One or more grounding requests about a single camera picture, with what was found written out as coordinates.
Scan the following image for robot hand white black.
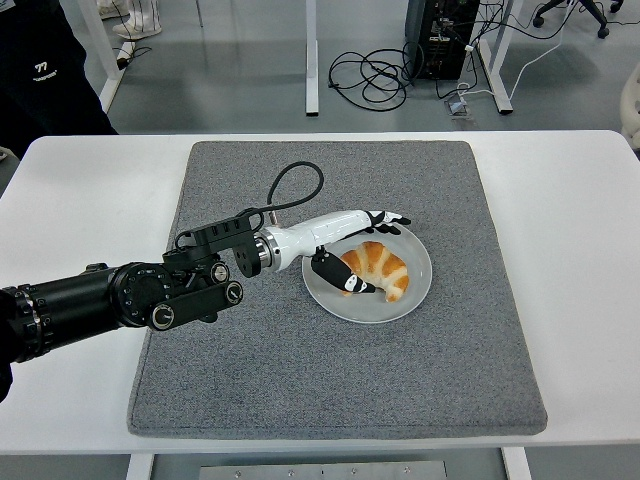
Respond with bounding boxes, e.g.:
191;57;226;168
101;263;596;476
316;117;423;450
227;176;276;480
263;209;413;297

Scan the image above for croissant bread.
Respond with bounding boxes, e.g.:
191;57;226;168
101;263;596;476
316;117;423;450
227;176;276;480
339;240;411;304

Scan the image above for pale grey round plate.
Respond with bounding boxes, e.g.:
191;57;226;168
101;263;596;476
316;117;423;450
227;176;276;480
301;222;433;325

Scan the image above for grey metal plate with screws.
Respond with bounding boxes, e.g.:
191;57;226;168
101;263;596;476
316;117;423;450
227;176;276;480
198;460;448;480

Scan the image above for grey fabric mat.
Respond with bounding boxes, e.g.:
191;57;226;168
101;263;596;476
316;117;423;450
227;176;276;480
126;140;549;441

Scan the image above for white desk leg straight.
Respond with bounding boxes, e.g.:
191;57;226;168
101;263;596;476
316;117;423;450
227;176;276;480
304;0;320;119

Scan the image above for metal floor socket box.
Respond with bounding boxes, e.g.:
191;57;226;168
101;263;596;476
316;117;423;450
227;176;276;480
443;97;475;121

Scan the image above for black computer tower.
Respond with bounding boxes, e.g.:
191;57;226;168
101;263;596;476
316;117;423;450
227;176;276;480
404;0;481;82

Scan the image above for white desk leg with foot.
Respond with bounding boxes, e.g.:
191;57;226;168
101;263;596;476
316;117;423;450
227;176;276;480
477;0;515;116

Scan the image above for person's legs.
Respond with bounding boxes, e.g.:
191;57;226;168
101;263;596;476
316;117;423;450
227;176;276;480
97;0;164;39

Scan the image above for white desk leg slanted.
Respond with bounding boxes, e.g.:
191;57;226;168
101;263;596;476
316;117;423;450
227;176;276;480
77;0;137;115

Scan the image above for white table leg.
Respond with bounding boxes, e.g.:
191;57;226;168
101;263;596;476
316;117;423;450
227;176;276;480
502;446;532;480
124;442;157;480

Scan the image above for black cloth with white print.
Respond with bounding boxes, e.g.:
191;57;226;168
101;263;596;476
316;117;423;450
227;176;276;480
0;0;120;161

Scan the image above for black office chair base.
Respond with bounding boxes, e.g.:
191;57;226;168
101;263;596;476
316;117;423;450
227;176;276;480
532;0;626;40

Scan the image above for black coiled floor cable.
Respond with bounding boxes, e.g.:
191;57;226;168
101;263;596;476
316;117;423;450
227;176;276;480
328;42;426;110

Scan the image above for white floor cable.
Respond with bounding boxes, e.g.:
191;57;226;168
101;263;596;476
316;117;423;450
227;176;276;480
455;0;566;101

